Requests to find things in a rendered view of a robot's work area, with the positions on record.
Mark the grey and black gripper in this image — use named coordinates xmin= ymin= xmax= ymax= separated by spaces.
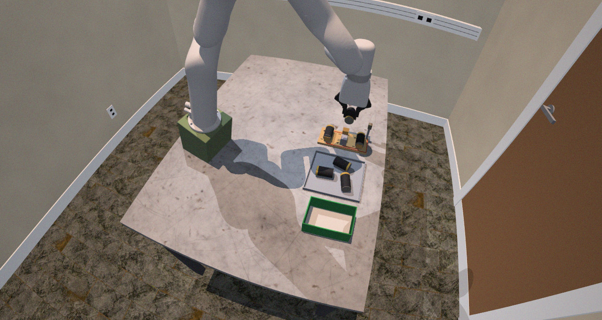
xmin=334 ymin=75 xmax=372 ymax=120

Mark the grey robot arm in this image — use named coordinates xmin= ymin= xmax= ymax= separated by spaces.
xmin=184 ymin=0 xmax=375 ymax=133

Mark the black and gold battery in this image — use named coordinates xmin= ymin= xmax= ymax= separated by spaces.
xmin=355 ymin=132 xmax=365 ymax=147
xmin=323 ymin=125 xmax=334 ymax=140
xmin=340 ymin=172 xmax=351 ymax=192
xmin=344 ymin=107 xmax=356 ymax=124
xmin=316 ymin=166 xmax=334 ymax=178
xmin=333 ymin=156 xmax=352 ymax=172

